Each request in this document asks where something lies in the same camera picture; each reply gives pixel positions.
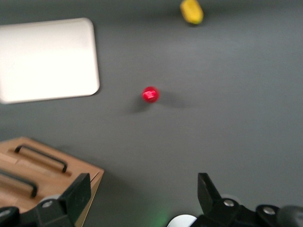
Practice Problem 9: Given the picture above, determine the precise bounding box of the yellow plastic object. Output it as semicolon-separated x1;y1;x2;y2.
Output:
179;0;204;25

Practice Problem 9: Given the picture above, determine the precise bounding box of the black metal drawer handle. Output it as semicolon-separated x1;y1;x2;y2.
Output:
14;144;68;174
0;169;38;198

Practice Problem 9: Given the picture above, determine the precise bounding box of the wooden drawer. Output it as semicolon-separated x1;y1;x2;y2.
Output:
0;138;102;197

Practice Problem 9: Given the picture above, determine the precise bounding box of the white rectangular plastic tray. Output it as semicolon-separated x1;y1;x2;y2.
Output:
0;17;100;105

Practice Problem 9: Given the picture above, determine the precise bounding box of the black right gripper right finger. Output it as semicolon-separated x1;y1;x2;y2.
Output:
196;172;242;227

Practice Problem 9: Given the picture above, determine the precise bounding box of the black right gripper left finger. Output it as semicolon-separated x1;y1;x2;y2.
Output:
34;173;92;227

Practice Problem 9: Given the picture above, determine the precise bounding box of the red plastic bottle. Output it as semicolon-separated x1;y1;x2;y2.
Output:
141;86;160;104

